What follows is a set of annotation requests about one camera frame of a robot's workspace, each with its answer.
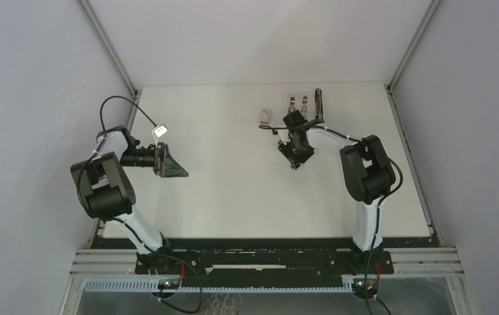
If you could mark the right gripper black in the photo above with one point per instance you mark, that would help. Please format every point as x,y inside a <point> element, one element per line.
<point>297,160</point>

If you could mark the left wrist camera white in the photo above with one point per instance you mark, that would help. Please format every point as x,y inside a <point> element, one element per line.
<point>157,132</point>

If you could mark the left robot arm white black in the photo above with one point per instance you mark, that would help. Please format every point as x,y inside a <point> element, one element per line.
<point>106,193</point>

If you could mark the pink and white stapler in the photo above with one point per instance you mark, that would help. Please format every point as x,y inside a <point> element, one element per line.
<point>304,106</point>

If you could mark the grey small stapler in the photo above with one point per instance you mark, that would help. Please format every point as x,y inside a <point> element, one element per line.
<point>292,104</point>

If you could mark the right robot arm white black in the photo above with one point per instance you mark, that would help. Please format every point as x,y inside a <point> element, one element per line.
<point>370,176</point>

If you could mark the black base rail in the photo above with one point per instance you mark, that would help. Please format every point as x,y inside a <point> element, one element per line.
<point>274,261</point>

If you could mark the staple box red white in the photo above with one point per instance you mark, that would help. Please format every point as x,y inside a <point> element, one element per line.
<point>265,116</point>

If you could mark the white cable duct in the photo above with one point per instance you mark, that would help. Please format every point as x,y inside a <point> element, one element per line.
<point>123,285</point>

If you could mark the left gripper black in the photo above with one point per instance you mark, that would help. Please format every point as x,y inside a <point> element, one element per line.
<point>164,165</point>

